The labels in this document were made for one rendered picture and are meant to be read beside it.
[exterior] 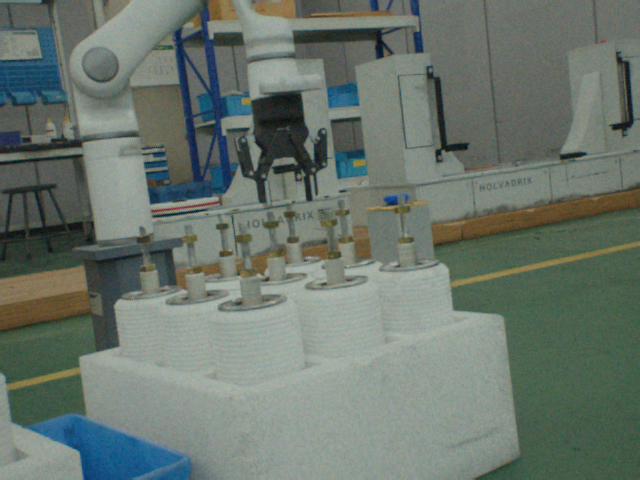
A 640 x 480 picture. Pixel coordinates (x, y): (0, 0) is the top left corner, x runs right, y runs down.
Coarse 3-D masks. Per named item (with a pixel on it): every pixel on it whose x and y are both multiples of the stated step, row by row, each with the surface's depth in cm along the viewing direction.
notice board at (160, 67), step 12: (156, 48) 719; (168, 48) 724; (144, 60) 714; (156, 60) 719; (168, 60) 724; (144, 72) 714; (156, 72) 719; (168, 72) 724; (132, 84) 709; (144, 84) 714; (156, 84) 719; (168, 84) 724
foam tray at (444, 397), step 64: (128, 384) 100; (192, 384) 88; (320, 384) 87; (384, 384) 92; (448, 384) 98; (192, 448) 90; (256, 448) 82; (320, 448) 87; (384, 448) 92; (448, 448) 98; (512, 448) 105
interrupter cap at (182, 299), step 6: (186, 294) 103; (210, 294) 101; (216, 294) 100; (222, 294) 99; (228, 294) 100; (168, 300) 99; (174, 300) 99; (180, 300) 99; (186, 300) 97; (192, 300) 97; (198, 300) 96; (204, 300) 97; (210, 300) 97
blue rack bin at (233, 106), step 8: (200, 96) 626; (208, 96) 616; (232, 96) 595; (240, 96) 598; (248, 96) 601; (200, 104) 631; (208, 104) 619; (224, 104) 597; (232, 104) 596; (240, 104) 600; (248, 104) 603; (200, 112) 634; (224, 112) 599; (232, 112) 597; (240, 112) 600; (248, 112) 603; (208, 120) 625
